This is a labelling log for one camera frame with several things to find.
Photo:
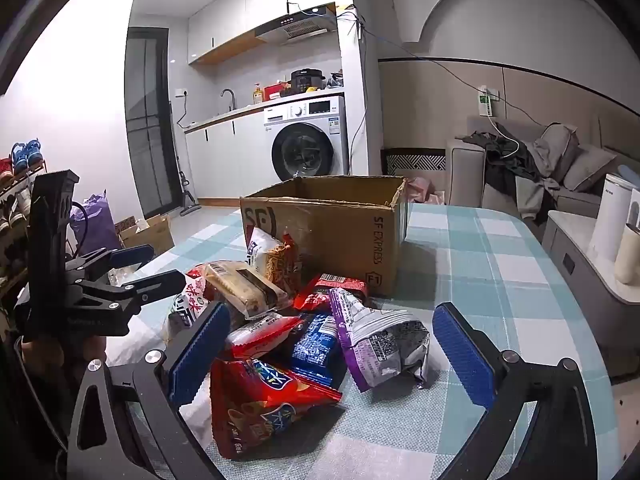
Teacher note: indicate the pile of dark clothes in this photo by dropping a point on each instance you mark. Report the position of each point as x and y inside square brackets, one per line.
[505, 160]

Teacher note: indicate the white electric kettle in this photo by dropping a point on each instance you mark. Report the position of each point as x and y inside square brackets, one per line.
[607, 215]

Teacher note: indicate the red-edged white snack packet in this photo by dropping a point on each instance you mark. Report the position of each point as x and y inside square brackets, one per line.
[260, 335]

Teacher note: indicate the white red-print snack packet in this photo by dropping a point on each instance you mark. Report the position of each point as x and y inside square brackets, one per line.
[192, 300]

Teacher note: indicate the clear bread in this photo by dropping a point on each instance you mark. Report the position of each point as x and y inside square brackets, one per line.
[240, 285]

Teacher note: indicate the checked teal white tablecloth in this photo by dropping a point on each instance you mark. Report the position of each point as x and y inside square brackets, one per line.
[475, 270]

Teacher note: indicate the person's left hand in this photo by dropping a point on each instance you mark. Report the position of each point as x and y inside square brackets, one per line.
[50, 349]

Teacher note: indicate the red box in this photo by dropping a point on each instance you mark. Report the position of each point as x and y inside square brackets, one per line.
[276, 92]

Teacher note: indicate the red shoe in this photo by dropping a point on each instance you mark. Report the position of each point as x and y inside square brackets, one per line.
[5, 169]

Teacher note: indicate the red snack packet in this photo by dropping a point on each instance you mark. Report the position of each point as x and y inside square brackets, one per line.
[325, 295]

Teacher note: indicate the black pressure cooker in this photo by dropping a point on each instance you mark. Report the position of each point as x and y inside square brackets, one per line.
[306, 81]

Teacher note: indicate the white wall charger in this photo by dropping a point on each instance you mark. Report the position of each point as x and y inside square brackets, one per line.
[485, 105]

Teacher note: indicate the pink cloth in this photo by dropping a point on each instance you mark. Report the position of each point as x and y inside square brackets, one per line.
[422, 190]

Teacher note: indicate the steel range hood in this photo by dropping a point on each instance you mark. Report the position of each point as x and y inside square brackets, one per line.
[300, 27]

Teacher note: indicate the white washing machine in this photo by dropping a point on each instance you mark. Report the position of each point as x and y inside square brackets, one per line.
[310, 150]

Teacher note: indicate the cream cup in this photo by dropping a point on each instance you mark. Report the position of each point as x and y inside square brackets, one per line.
[627, 260]

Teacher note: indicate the white wall cabinets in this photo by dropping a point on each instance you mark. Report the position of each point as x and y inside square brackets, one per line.
[225, 20]

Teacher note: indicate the grey sofa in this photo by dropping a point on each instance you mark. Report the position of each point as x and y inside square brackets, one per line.
[465, 175]

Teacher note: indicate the blue shoe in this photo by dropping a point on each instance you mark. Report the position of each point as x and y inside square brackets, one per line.
[19, 157]
[34, 152]

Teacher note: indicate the white side table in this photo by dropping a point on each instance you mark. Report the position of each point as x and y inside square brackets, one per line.
[575, 260]

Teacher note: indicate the brown cardboard box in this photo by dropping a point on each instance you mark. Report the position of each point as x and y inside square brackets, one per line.
[340, 240]

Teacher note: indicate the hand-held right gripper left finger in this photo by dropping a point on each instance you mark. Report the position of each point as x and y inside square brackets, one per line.
[197, 352]

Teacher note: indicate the shoe rack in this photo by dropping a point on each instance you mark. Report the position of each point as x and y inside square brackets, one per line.
[15, 185]

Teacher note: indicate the orange noodle snack packet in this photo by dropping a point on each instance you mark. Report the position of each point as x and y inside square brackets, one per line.
[282, 265]

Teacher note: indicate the yellow bottle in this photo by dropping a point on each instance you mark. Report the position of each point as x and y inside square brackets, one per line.
[257, 95]

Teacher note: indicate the blue snack packet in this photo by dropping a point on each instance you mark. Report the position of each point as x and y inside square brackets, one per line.
[315, 347]

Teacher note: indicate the stick vacuum cleaner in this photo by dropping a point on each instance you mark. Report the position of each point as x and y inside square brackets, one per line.
[189, 206]

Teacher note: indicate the white base cabinets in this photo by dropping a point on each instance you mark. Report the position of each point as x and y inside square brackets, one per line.
[225, 155]

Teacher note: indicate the open cardboard box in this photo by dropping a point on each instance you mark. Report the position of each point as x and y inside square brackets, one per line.
[155, 237]

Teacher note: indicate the chrome faucet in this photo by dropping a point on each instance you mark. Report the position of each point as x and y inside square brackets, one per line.
[232, 100]

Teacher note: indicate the white noodle snack packet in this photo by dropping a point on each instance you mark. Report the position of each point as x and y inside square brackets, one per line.
[260, 255]

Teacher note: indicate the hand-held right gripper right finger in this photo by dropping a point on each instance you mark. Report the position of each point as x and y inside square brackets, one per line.
[462, 355]

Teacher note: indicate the red chip packet blue logo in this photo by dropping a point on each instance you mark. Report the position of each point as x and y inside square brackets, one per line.
[250, 410]

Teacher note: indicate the light blue cloth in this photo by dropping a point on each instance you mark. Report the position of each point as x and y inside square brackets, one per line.
[629, 175]

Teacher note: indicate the purple plastic bag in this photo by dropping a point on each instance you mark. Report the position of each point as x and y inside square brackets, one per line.
[95, 220]

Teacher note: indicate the dark glass door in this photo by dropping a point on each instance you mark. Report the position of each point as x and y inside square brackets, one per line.
[150, 135]

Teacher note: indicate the black white patterned basket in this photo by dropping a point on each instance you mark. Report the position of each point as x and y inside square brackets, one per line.
[415, 161]

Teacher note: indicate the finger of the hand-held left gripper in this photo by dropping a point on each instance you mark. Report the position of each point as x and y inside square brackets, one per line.
[160, 282]
[132, 256]

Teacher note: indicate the purple silver snack packet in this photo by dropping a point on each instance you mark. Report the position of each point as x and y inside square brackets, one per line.
[385, 345]

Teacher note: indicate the dark plastic bag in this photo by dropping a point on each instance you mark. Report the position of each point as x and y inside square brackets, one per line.
[336, 81]

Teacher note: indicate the grey cushion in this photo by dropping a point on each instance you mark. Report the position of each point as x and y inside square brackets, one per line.
[590, 167]
[555, 152]

